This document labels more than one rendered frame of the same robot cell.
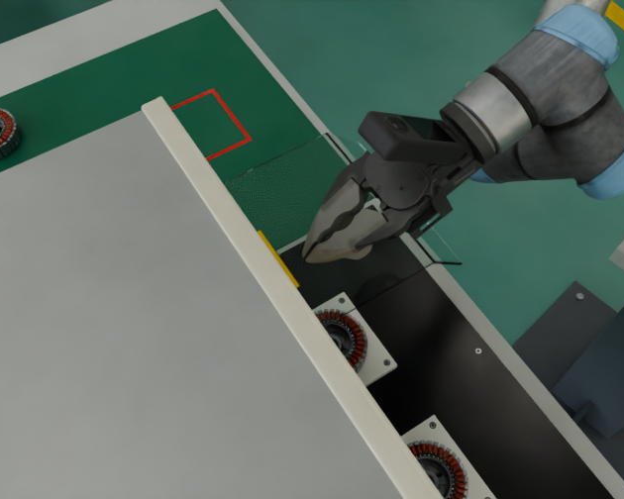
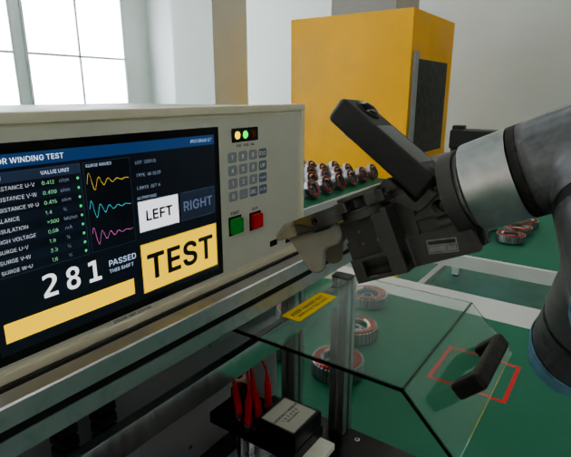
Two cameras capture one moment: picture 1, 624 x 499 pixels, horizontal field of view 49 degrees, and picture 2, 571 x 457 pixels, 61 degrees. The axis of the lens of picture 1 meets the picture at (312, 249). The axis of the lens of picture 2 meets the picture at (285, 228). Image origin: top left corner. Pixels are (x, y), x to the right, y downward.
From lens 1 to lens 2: 68 cm
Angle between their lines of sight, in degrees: 65
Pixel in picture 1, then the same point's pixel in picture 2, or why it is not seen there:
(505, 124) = (475, 158)
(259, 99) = (547, 393)
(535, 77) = (538, 120)
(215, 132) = not seen: hidden behind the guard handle
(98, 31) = (489, 308)
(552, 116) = (552, 184)
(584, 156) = (570, 249)
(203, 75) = (524, 359)
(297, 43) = not seen: outside the picture
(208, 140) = not seen: hidden behind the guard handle
